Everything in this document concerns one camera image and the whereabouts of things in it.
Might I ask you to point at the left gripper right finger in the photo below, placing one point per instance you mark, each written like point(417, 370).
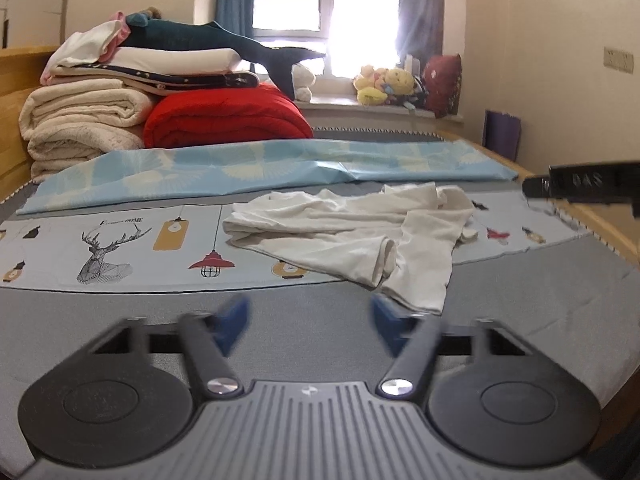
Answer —
point(413, 343)

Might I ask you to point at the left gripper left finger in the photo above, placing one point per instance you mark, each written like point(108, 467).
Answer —
point(206, 340)

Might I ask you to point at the white small garment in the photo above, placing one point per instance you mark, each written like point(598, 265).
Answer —
point(399, 240)

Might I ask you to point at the white pink folded clothes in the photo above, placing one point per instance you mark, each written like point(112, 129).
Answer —
point(95, 45)

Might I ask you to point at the grey printed bed cover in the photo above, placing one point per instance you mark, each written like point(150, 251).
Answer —
point(540, 329)

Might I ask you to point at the light blue patterned sheet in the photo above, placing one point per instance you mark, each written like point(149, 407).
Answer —
point(226, 169)

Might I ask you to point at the red folded blanket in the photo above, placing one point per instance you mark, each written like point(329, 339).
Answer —
point(221, 116)

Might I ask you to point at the purple bag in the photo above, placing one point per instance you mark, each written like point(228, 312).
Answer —
point(502, 134)

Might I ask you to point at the yellow plush toys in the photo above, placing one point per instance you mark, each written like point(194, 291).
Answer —
point(384, 86)

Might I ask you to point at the cream folded blanket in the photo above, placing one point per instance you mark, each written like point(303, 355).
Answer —
point(66, 124)

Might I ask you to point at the dark patterned folded cloth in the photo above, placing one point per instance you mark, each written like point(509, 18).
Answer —
point(157, 84)

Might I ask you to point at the dark red cushion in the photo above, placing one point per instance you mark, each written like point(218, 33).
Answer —
point(442, 77)

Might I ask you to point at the white plush toy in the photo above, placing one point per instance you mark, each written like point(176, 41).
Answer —
point(303, 80)

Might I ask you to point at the white pillow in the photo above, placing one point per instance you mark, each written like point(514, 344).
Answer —
point(177, 63)

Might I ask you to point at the dark teal shark plush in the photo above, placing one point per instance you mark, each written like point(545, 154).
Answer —
point(157, 34)

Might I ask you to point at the dark blue right curtain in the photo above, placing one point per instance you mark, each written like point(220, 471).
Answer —
point(420, 29)

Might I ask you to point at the window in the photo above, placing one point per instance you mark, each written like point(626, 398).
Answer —
point(350, 33)

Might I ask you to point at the black action camera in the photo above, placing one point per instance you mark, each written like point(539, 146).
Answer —
point(605, 183)

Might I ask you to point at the wall socket plate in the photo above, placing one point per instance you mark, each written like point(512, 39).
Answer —
point(618, 60)

